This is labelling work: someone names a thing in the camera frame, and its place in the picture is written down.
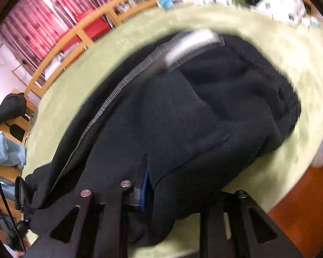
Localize white black-dotted pillow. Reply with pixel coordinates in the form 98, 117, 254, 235
196, 0, 319, 26

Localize light blue towel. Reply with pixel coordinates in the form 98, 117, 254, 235
0, 129, 26, 202

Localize black pants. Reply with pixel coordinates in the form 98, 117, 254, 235
24, 28, 302, 248

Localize black cable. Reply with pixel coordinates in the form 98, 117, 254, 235
0, 144, 26, 252

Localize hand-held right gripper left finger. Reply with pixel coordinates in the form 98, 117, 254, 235
24, 164, 151, 258

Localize red striped curtain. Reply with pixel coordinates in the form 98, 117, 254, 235
0, 0, 183, 68

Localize green blanket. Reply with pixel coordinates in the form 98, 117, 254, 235
23, 4, 323, 258

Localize red chair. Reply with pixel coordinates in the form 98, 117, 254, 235
82, 16, 111, 42

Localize printed figure pillow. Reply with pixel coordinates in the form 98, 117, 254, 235
157, 0, 178, 10

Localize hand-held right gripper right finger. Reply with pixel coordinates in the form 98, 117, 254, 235
200, 190, 303, 258

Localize black cloth on bedpost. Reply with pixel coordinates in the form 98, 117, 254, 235
0, 93, 27, 129

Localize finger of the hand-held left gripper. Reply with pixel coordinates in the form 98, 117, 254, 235
15, 177, 33, 213

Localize wooden bed frame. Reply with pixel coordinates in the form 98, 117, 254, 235
0, 0, 302, 146

